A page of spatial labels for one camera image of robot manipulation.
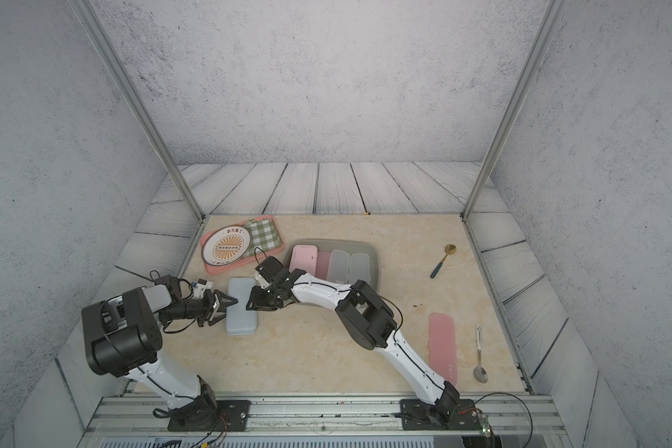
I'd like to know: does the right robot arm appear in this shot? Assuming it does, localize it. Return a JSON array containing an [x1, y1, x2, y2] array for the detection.
[[246, 258, 460, 427]]

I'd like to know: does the pink plastic tray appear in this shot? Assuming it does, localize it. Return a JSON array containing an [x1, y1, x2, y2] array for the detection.
[[200, 215, 285, 274]]

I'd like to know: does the grey plastic storage box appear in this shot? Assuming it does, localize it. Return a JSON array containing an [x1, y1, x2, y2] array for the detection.
[[283, 238, 381, 292]]

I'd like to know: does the translucent pink pencil case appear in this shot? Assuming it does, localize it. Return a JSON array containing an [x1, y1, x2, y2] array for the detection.
[[315, 251, 332, 280]]

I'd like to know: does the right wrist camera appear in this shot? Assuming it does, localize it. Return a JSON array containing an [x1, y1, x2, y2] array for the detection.
[[256, 256, 284, 285]]

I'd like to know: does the light blue pencil case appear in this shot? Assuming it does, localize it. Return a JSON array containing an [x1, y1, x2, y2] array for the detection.
[[226, 277, 258, 336]]

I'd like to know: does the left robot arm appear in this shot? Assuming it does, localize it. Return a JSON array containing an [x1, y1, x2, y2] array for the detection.
[[81, 274, 239, 426]]

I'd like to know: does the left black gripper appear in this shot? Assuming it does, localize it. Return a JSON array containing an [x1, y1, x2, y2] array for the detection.
[[161, 289, 237, 327]]

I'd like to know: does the right aluminium frame post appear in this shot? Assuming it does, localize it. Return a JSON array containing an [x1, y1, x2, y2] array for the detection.
[[461, 0, 567, 223]]

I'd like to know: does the left aluminium frame post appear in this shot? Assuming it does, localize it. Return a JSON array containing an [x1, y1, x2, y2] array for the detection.
[[68, 0, 205, 223]]

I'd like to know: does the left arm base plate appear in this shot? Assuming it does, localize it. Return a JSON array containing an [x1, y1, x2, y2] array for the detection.
[[167, 399, 251, 432]]

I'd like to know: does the gold spoon teal handle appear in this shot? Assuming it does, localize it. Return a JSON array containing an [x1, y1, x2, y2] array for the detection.
[[429, 244, 457, 279]]

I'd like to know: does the clear pencil case with label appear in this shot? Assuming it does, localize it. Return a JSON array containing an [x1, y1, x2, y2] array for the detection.
[[327, 249, 351, 284]]

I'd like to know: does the green checked cloth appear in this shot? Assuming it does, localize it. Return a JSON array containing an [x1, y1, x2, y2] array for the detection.
[[243, 216, 284, 257]]

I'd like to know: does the aluminium front rail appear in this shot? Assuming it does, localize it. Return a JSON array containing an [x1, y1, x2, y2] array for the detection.
[[78, 393, 571, 447]]

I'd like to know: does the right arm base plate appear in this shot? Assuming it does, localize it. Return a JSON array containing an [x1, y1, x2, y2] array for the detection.
[[394, 399, 482, 431]]

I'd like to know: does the small white pen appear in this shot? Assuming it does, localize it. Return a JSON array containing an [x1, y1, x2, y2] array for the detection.
[[473, 325, 488, 384]]

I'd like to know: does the aluminium frame post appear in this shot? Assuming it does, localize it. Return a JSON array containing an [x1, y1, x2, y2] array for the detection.
[[68, 0, 205, 223], [461, 0, 567, 223]]

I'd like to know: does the round orange patterned plate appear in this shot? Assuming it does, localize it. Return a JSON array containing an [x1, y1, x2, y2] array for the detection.
[[201, 225, 250, 267]]

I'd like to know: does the opaque pink pencil case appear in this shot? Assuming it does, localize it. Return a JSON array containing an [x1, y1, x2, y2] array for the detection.
[[289, 245, 318, 276]]

